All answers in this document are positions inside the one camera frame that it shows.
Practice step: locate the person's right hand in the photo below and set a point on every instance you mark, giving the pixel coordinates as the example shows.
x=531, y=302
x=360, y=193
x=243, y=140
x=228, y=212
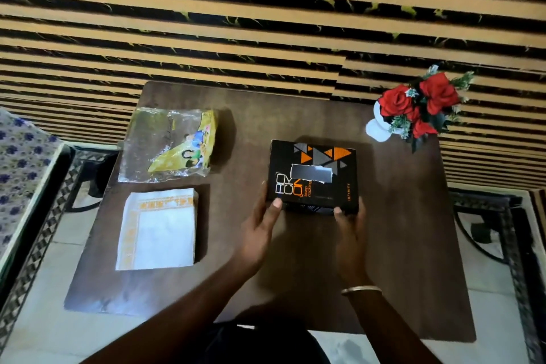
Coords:
x=350, y=244

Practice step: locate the person's left hand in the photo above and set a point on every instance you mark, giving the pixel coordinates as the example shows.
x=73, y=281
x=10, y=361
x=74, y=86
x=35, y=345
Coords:
x=255, y=240

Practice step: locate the person's right thumb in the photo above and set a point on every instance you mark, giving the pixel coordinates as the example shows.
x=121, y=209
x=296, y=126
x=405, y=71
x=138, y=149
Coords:
x=341, y=218

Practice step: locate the person's left thumb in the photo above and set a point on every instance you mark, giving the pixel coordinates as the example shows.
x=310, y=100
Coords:
x=275, y=211

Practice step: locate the black box with orange triangles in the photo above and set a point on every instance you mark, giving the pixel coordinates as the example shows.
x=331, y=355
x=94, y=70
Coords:
x=313, y=176

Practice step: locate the person's left forearm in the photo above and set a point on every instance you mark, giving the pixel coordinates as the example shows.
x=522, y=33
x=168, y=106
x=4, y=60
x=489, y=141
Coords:
x=170, y=316

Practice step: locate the person's right forearm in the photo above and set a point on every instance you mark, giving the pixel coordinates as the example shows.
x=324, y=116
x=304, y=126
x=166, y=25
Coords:
x=386, y=327

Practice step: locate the brown wooden table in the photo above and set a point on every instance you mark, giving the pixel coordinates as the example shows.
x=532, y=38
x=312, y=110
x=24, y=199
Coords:
x=298, y=248

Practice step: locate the silver bangle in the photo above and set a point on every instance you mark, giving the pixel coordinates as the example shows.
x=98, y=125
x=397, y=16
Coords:
x=361, y=289

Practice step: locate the white vase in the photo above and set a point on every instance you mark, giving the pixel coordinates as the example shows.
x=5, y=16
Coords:
x=377, y=127

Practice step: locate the white folded cloth orange border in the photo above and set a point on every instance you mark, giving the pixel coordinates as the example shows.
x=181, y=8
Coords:
x=158, y=229

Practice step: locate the clear yellow plastic bag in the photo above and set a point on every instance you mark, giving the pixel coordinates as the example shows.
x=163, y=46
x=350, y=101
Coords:
x=168, y=144

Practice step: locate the person's dark clothing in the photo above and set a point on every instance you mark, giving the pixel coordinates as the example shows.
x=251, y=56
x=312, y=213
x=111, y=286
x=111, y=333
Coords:
x=264, y=344

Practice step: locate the red artificial rose bouquet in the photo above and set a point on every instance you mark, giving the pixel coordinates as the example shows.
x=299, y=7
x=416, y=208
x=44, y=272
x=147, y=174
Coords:
x=426, y=105

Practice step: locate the black metal stand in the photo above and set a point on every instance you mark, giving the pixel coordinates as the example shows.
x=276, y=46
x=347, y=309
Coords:
x=91, y=178
x=490, y=223

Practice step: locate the blue floral patterned mattress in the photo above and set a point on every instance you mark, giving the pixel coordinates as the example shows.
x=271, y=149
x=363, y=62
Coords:
x=19, y=176

